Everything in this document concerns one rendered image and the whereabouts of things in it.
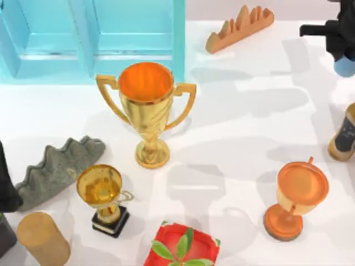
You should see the tan wooden cylinder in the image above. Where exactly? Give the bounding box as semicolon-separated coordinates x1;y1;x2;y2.
16;211;72;266

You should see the small gold trophy black base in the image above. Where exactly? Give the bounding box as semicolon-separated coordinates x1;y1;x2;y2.
75;163;135;239

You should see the large gold trophy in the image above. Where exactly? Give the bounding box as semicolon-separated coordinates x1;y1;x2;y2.
95;62;197;170

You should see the orange zigzag rack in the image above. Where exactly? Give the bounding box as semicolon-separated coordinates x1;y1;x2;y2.
205;4;276;54

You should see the grey wavy rack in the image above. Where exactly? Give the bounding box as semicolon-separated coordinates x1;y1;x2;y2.
14;135;107;213

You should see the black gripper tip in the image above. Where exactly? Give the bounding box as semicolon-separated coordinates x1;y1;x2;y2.
0;140;24;213

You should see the tan and black bottle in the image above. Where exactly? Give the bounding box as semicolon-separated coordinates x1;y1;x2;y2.
327;103;355;162

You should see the light blue rack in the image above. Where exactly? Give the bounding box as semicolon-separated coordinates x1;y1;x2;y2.
0;0;187;85

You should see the orange trophy cup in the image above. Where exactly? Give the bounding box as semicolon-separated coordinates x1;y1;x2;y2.
262;156;330;242

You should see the red plant pot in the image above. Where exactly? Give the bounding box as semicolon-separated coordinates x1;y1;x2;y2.
143;220;222;266

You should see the light blue rounded object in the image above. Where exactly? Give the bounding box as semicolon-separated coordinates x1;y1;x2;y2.
333;54;355;79

